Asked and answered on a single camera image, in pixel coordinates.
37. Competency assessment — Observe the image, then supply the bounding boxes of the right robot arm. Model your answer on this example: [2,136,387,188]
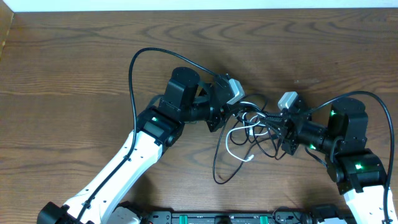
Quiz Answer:
[260,92,397,223]

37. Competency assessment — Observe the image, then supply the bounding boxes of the left camera cable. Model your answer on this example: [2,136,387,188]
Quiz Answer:
[76,47,218,224]

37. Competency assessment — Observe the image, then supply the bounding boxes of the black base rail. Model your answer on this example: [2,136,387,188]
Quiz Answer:
[108,202,358,224]

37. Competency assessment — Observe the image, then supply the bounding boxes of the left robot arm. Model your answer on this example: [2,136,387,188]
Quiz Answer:
[37,67,244,223]

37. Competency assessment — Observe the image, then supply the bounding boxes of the white cable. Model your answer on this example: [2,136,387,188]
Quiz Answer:
[225,101,270,162]

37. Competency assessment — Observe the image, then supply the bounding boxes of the black cable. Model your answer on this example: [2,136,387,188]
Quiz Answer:
[212,93,289,185]

